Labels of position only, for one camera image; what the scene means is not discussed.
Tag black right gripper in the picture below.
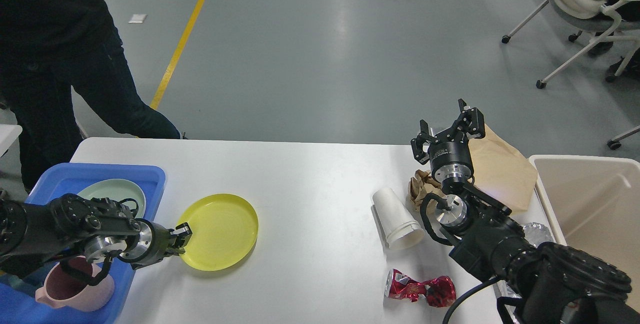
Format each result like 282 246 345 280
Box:
411 98 486 185

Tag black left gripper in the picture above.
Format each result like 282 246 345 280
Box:
118 219 193 270

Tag yellow plastic plate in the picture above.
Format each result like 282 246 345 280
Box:
178 194 259 272

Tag pink mug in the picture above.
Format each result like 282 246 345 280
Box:
35 263 115 312

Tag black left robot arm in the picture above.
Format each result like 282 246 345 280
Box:
0 193 193 286

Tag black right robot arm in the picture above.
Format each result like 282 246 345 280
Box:
410 99 640 324

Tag crumpled brown paper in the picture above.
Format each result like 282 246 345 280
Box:
408 169 446 212

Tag brown paper bag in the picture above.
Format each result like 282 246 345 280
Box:
468 125 538 213

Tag pale green plate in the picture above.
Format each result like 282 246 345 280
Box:
78 179 146 219

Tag white paper cup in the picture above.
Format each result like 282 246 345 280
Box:
372 188 425 250

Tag crushed red can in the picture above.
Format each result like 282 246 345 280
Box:
385 269 458 308

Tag beige plastic bin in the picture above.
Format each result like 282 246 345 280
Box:
529 155 640 310

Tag blue plastic tray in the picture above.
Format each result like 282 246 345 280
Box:
0 163 166 324

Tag white office chair right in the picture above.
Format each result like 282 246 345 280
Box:
501 0 640 151

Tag white side table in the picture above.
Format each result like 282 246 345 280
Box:
0 124 23 157

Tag white paper scrap on floor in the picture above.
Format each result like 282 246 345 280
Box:
128 13 147 24

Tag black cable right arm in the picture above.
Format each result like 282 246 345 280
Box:
442 277 506 324

